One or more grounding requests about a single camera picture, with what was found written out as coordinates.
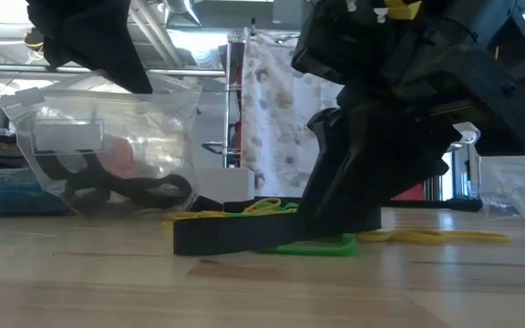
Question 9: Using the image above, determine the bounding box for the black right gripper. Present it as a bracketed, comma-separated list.
[291, 0, 525, 239]

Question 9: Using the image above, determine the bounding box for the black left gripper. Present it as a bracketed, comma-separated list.
[25, 0, 154, 95]

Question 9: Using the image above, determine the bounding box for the dark navy rubber band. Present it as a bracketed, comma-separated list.
[38, 151, 108, 184]

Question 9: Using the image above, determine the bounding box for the thin green rubber band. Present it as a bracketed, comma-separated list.
[223, 202, 301, 219]

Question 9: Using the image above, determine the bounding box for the wide green rubber band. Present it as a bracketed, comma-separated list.
[258, 233, 359, 258]

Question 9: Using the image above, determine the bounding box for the grey ceiling pipe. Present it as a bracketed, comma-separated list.
[0, 63, 227, 78]

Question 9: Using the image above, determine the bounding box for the red plastic bin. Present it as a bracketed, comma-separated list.
[390, 181, 429, 202]

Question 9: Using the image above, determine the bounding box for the white flower-shaped lamp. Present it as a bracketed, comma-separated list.
[453, 120, 482, 154]

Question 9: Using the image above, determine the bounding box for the ceiling device with yellow cable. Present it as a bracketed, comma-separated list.
[22, 26, 47, 52]

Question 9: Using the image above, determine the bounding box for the black aluminium table frame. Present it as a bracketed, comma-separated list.
[379, 198, 484, 213]

